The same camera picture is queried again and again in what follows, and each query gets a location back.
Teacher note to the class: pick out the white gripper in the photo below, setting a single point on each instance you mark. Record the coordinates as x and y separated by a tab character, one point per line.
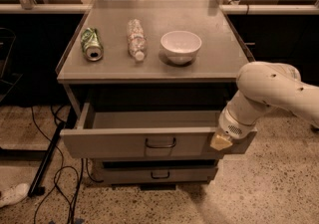
232	126

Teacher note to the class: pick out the grey top drawer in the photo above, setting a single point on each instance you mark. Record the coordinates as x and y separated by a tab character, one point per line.
133	136

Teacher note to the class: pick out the grey drawer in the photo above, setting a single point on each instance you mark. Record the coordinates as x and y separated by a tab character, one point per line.
133	136
160	171

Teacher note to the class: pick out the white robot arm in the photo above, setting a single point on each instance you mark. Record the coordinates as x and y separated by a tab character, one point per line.
262	87

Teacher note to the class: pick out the grey drawer cabinet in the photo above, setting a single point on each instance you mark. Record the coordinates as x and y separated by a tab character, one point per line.
118	83

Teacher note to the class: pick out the grey bottom drawer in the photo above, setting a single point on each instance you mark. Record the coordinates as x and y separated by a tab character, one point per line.
160	171

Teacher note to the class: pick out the white ceramic bowl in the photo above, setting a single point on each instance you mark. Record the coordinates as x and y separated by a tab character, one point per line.
180	47

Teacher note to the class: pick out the clear plastic water bottle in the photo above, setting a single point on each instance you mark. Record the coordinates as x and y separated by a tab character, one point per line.
137	42

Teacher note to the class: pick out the crushed green soda can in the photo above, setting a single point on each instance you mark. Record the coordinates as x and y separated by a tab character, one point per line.
91	45

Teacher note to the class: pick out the black floor bar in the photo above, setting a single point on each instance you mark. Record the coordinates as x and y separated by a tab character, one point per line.
35	187

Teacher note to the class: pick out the black wire rack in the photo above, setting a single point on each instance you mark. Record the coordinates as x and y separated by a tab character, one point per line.
8	79

